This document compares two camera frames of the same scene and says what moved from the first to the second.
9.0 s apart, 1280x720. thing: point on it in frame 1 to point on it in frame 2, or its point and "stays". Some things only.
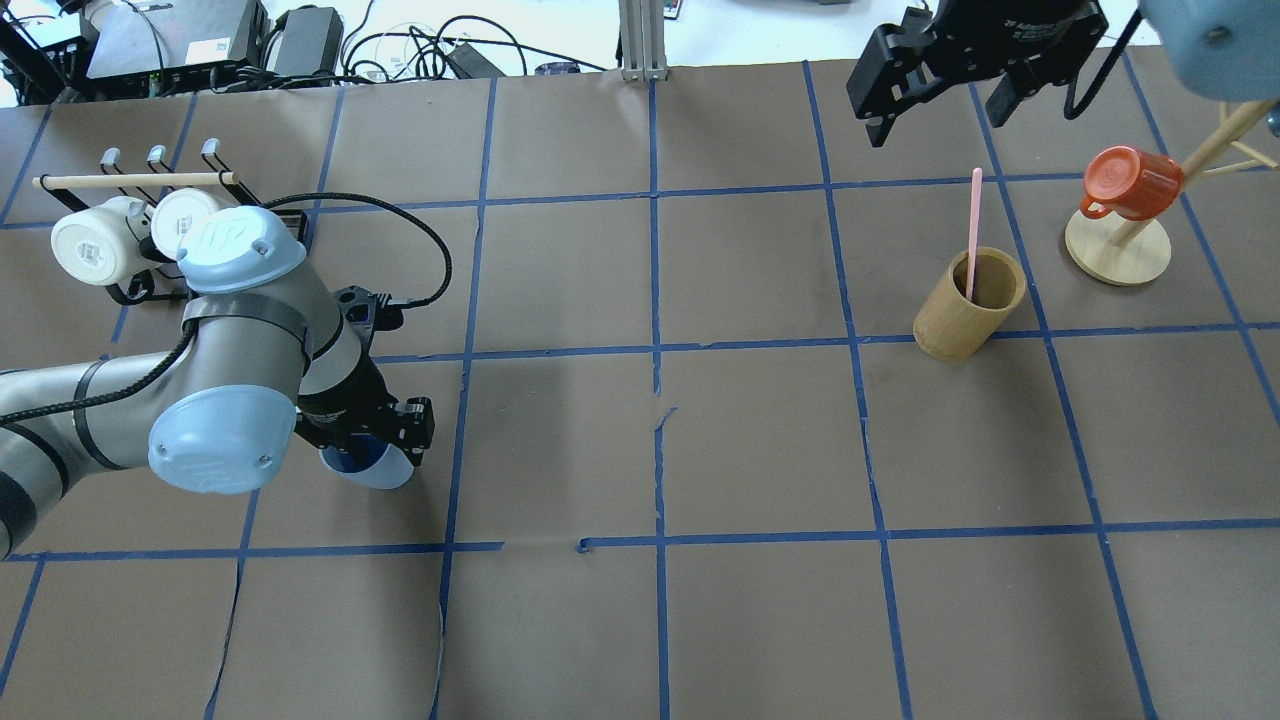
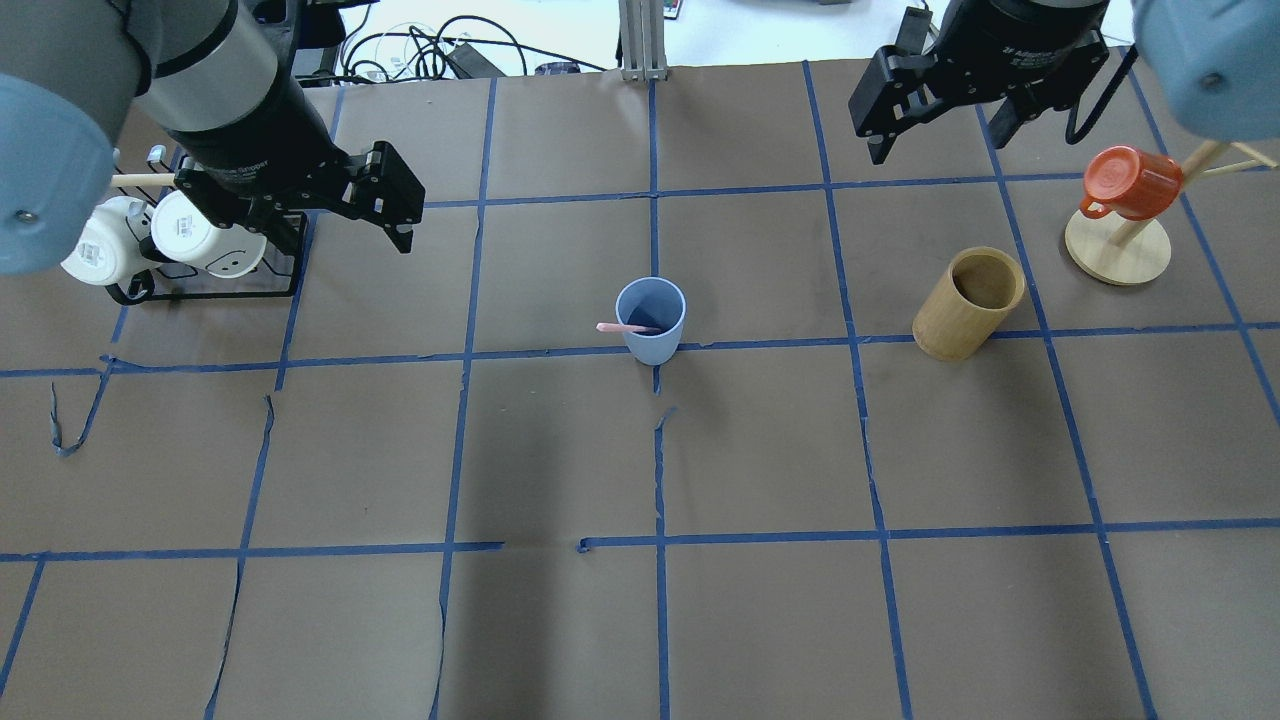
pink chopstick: x=974 y=231 to x=627 y=328
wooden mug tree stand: x=1126 y=253 stays
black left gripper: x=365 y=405 to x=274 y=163
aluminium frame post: x=642 y=24 stays
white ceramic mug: x=99 y=244 stays
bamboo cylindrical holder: x=950 y=328 stays
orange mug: x=1129 y=183 stays
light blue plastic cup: x=375 y=466 to x=656 y=302
